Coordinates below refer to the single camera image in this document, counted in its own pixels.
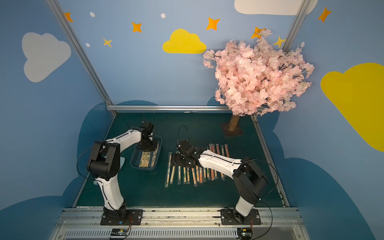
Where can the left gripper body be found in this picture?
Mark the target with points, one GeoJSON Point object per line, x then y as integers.
{"type": "Point", "coordinates": [146, 143]}

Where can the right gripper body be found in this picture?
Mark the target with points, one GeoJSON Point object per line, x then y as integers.
{"type": "Point", "coordinates": [182, 157]}

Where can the clear plastic storage box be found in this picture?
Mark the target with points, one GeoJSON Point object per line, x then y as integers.
{"type": "Point", "coordinates": [136, 156]}

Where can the chopsticks red print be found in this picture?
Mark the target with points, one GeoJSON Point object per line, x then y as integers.
{"type": "Point", "coordinates": [197, 174]}

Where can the chopsticks green tip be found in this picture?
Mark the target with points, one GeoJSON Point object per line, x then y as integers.
{"type": "Point", "coordinates": [186, 175]}

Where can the red striped chopsticks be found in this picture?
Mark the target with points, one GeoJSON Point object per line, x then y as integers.
{"type": "Point", "coordinates": [194, 177]}

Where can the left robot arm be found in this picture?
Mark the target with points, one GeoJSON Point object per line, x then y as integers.
{"type": "Point", "coordinates": [105, 164]}

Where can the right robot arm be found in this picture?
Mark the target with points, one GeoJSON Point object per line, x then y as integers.
{"type": "Point", "coordinates": [249, 178]}

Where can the chopsticks bundle in box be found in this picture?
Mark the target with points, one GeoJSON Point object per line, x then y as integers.
{"type": "Point", "coordinates": [148, 159]}

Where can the pink blossom artificial tree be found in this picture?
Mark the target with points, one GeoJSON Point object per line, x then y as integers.
{"type": "Point", "coordinates": [257, 80]}

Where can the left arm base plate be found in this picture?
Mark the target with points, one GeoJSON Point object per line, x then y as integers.
{"type": "Point", "coordinates": [124, 217]}

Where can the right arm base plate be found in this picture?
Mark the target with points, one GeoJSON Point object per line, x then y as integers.
{"type": "Point", "coordinates": [231, 217]}

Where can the aluminium rail frame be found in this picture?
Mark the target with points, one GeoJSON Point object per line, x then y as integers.
{"type": "Point", "coordinates": [181, 224]}

